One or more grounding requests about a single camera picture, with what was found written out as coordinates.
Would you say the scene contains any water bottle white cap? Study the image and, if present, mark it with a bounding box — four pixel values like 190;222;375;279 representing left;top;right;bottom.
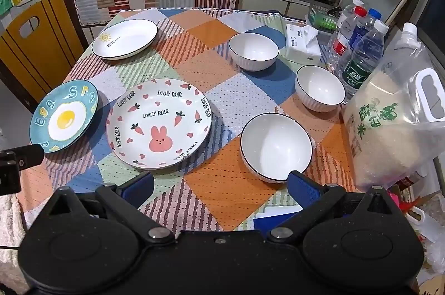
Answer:
337;0;365;35

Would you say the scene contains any clear plastic bag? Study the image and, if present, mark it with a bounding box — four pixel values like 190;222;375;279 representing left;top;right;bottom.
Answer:
417;194;445;282

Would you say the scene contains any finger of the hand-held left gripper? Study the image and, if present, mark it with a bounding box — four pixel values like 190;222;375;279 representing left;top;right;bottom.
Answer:
0;145;45;171
0;161;21;195

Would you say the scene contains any blue fried egg plate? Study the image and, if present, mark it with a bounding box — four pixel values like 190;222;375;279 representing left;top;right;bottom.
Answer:
29;80;99;154

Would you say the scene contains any white pink bunny plate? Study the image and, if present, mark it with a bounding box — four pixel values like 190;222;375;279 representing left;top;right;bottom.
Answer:
105;78;213;171

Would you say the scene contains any water bottle blue cap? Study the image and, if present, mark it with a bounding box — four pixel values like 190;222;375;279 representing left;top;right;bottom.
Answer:
348;8;382;56

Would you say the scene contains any green plastic basket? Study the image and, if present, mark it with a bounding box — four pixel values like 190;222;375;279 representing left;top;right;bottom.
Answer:
308;3;343;33

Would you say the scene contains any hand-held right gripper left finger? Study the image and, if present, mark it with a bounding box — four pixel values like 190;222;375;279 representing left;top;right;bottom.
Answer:
48;171;176;245

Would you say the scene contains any white ribbed bowl black rim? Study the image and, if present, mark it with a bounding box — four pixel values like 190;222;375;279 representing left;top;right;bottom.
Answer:
228;32;280;72
240;112;313;184
295;65;346;113

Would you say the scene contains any white tissue pack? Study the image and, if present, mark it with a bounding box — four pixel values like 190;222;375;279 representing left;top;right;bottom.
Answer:
284;23;322;65

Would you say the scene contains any white fluffy towel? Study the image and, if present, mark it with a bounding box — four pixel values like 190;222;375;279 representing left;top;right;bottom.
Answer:
0;192;30;295

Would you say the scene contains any water bottle green label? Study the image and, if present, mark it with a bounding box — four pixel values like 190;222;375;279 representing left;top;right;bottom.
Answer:
339;20;389;101

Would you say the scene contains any red wrapper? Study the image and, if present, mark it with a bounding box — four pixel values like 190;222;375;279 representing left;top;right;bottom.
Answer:
389;173;428;212

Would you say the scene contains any white plate with sun print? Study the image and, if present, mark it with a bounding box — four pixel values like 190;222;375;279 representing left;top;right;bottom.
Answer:
91;19;159;60

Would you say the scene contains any water bottle red cap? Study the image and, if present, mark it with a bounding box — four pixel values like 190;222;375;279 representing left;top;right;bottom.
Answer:
327;6;367;73

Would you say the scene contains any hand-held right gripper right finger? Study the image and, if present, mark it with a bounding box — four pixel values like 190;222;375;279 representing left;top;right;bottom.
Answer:
266;171;400;245

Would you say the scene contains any clear bag of rice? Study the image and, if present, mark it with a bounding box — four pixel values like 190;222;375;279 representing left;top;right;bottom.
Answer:
339;22;445;193

